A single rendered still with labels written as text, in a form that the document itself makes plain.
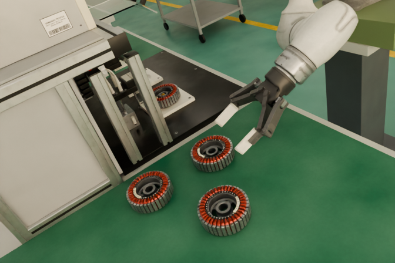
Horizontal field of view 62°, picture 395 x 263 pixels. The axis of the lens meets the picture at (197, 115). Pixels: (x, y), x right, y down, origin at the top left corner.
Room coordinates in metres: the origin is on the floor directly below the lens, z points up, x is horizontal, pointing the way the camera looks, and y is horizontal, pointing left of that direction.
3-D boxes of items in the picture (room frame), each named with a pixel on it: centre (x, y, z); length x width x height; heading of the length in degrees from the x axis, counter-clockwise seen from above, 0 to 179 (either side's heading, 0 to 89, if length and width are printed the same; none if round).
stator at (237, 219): (0.47, 0.01, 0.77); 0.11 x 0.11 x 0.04
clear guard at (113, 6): (1.28, 0.22, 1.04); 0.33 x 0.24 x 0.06; 113
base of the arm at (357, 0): (1.20, -0.71, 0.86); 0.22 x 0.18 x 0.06; 13
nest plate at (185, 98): (0.99, 0.09, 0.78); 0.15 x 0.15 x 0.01; 23
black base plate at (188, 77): (1.09, 0.15, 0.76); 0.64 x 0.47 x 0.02; 23
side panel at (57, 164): (0.65, 0.38, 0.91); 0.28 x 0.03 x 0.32; 113
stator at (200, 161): (0.66, -0.01, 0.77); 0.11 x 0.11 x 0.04
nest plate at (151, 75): (1.21, 0.18, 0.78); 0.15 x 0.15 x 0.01; 23
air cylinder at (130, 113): (0.93, 0.22, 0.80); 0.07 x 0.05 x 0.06; 23
